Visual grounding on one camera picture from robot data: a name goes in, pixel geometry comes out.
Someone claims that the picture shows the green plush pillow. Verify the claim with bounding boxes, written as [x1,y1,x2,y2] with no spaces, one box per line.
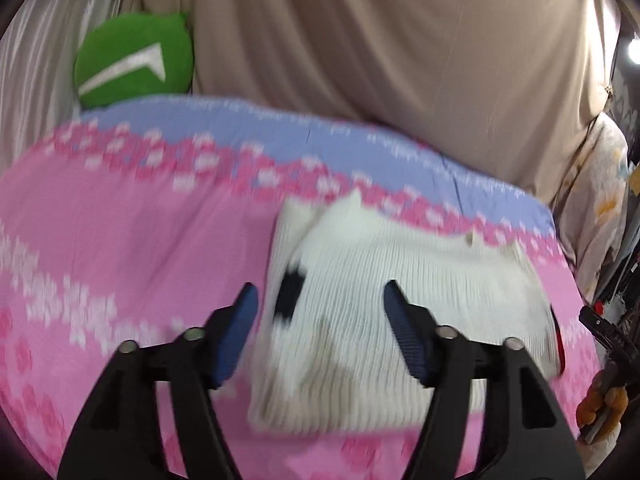
[73,12,194,110]

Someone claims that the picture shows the cream floral blanket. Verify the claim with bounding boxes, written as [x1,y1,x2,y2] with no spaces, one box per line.
[552,113,629,301]

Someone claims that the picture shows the person's right hand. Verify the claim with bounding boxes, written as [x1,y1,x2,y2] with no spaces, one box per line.
[576,370,628,442]

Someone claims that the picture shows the beige curtain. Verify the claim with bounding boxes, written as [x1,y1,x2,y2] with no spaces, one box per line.
[142,0,620,203]

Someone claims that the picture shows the floral pink purple bed sheet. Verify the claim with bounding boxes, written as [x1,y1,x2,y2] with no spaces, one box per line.
[1,96,598,474]

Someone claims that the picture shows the white red navy knit sweater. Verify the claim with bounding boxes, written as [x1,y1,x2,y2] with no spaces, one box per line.
[250,193,563,434]

